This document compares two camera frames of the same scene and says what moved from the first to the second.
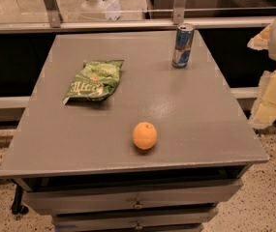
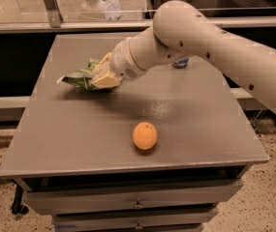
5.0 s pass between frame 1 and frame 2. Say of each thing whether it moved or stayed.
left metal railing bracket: stayed
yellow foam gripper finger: moved
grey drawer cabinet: stayed
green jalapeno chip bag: moved
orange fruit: stayed
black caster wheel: stayed
